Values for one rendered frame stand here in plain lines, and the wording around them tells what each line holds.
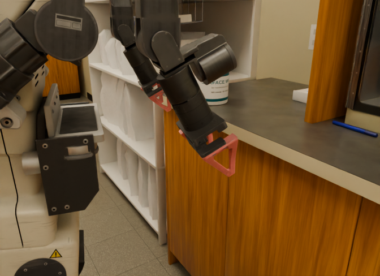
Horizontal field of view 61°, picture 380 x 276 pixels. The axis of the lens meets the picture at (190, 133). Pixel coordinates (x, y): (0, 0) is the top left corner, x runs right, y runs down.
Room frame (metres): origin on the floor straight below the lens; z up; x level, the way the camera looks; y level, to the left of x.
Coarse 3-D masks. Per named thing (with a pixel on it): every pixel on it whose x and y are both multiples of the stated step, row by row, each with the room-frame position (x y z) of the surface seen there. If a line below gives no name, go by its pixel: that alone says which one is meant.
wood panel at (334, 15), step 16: (320, 0) 0.96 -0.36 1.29; (336, 0) 0.96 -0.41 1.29; (352, 0) 1.00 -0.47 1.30; (320, 16) 0.96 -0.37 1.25; (336, 16) 0.96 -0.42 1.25; (352, 16) 1.01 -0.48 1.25; (320, 32) 0.95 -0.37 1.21; (336, 32) 0.97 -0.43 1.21; (352, 32) 1.01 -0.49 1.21; (320, 48) 0.95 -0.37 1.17; (336, 48) 0.98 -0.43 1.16; (352, 48) 1.02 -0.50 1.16; (320, 64) 0.94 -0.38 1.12; (336, 64) 0.98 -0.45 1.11; (320, 80) 0.95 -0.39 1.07; (336, 80) 0.99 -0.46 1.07; (320, 96) 0.95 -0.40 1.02; (336, 96) 1.00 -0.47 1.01; (320, 112) 0.96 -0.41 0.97; (336, 112) 1.01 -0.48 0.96
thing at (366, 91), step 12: (372, 12) 0.91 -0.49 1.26; (372, 24) 0.91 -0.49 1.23; (372, 36) 0.90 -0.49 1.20; (372, 48) 0.90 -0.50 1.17; (372, 60) 0.89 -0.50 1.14; (360, 72) 0.92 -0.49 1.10; (372, 72) 0.89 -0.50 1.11; (360, 84) 0.91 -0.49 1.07; (372, 84) 0.88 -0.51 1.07; (360, 96) 0.91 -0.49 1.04; (372, 96) 0.88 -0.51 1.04; (360, 108) 0.90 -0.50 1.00; (372, 108) 0.87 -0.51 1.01
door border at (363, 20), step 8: (368, 0) 0.93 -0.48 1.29; (368, 8) 0.92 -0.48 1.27; (360, 16) 0.94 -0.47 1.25; (368, 16) 0.92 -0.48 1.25; (360, 24) 0.93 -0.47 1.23; (360, 32) 0.93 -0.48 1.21; (360, 40) 0.93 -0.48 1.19; (360, 48) 0.93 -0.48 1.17; (360, 56) 0.92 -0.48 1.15; (360, 64) 0.92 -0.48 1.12; (352, 80) 0.93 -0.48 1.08; (352, 88) 0.93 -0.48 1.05; (352, 96) 0.93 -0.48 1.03; (352, 104) 0.92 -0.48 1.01
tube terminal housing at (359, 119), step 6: (348, 108) 0.94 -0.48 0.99; (348, 114) 0.94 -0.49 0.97; (354, 114) 0.92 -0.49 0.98; (360, 114) 0.91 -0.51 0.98; (366, 114) 0.89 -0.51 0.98; (348, 120) 0.94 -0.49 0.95; (354, 120) 0.92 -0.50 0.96; (360, 120) 0.91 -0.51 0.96; (366, 120) 0.89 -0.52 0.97; (372, 120) 0.88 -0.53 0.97; (378, 120) 0.86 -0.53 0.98; (360, 126) 0.90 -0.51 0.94; (366, 126) 0.89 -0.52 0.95; (372, 126) 0.87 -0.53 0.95; (378, 126) 0.86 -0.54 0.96; (378, 132) 0.86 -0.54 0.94
